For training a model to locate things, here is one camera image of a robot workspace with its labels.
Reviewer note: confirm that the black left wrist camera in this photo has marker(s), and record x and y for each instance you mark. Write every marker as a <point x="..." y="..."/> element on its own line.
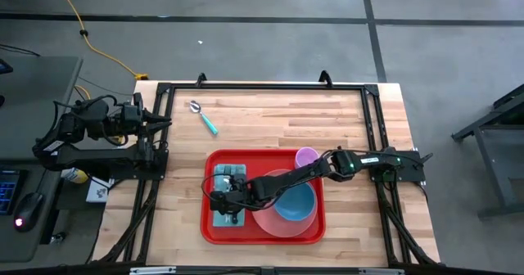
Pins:
<point x="138" y="100"/>

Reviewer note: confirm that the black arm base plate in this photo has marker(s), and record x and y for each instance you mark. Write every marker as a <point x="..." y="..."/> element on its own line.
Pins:
<point x="409" y="176"/>
<point x="157" y="174"/>

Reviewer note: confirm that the pink round plate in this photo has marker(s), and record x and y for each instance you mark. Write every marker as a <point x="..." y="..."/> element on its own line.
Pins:
<point x="278" y="226"/>

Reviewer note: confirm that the pink mug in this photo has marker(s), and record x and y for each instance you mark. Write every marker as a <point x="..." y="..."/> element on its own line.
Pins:
<point x="306" y="156"/>

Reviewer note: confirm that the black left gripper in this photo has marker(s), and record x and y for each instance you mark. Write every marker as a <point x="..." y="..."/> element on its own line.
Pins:
<point x="132" y="119"/>

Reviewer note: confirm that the yellow white bottle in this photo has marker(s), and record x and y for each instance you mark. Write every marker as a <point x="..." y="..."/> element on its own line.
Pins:
<point x="75" y="176"/>

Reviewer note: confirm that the black backlit keyboard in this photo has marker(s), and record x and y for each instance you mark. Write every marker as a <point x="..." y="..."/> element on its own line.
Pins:
<point x="6" y="191"/>

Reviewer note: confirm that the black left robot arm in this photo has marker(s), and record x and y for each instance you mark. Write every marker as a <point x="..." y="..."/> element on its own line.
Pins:
<point x="82" y="156"/>

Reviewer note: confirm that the black computer mouse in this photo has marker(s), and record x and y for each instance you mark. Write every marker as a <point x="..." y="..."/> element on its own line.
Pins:
<point x="28" y="209"/>

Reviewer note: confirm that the white printed box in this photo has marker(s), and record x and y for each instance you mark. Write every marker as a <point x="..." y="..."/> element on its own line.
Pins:
<point x="98" y="191"/>

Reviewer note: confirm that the black aluminium table frame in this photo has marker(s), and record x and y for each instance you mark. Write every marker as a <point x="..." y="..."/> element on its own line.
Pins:
<point x="266" y="86"/>

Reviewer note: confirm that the teal cloth napkin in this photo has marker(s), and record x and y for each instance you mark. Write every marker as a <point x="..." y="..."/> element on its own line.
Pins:
<point x="219" y="170"/>

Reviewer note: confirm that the grey desk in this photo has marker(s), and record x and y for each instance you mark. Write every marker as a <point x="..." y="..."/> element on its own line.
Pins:
<point x="24" y="82"/>

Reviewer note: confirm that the red plastic tray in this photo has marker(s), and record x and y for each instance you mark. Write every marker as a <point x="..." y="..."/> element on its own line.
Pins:
<point x="254" y="160"/>

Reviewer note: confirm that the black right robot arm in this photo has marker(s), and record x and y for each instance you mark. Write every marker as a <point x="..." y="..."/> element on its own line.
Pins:
<point x="286" y="183"/>

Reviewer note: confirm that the dark grey metal stand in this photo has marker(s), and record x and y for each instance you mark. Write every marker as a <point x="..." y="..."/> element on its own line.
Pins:
<point x="499" y="144"/>

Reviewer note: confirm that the black table clamp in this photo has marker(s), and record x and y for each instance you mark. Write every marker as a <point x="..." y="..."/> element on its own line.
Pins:
<point x="325" y="79"/>
<point x="201" y="79"/>

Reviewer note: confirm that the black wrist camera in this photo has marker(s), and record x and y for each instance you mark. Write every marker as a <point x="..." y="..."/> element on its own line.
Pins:
<point x="138" y="100"/>
<point x="219" y="201"/>

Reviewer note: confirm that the blue bowl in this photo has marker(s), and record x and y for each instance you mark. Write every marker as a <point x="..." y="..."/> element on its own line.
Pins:
<point x="299" y="205"/>

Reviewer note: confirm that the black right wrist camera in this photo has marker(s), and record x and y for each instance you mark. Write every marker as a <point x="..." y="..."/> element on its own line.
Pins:
<point x="219" y="201"/>

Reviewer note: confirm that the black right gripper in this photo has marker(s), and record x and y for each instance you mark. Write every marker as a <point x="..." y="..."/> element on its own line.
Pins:
<point x="239" y="197"/>

